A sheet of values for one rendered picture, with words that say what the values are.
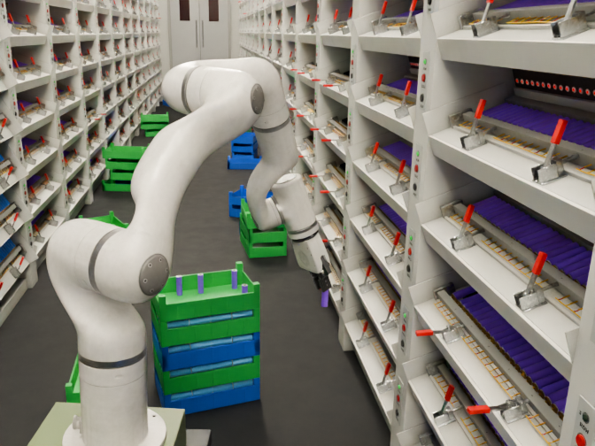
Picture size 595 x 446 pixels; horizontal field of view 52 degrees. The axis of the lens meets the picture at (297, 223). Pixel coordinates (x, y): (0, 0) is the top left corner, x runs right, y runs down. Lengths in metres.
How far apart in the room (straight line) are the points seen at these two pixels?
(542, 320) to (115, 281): 0.66
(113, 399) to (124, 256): 0.28
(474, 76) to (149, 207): 0.73
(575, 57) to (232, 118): 0.59
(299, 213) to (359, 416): 0.72
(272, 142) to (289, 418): 0.90
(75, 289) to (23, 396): 1.09
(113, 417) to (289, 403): 0.92
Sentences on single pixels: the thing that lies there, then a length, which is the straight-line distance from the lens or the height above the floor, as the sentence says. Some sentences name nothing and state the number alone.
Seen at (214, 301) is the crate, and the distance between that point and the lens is 1.81.
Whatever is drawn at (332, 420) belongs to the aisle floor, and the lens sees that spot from 1.93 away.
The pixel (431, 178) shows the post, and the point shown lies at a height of 0.82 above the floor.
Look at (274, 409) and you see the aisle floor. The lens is 1.97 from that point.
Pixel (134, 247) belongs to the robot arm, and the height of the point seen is 0.78.
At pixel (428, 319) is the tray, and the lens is 1.40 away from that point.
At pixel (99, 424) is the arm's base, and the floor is 0.45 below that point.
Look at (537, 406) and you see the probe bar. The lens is 1.08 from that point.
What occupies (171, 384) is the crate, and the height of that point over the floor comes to 0.11.
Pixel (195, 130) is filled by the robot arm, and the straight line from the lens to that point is 1.14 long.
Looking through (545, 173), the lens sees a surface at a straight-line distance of 0.94.
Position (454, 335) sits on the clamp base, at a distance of 1.30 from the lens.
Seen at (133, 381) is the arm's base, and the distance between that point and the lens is 1.15.
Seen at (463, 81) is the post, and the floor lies 1.03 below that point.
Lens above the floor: 1.12
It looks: 17 degrees down
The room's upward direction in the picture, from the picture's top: 1 degrees clockwise
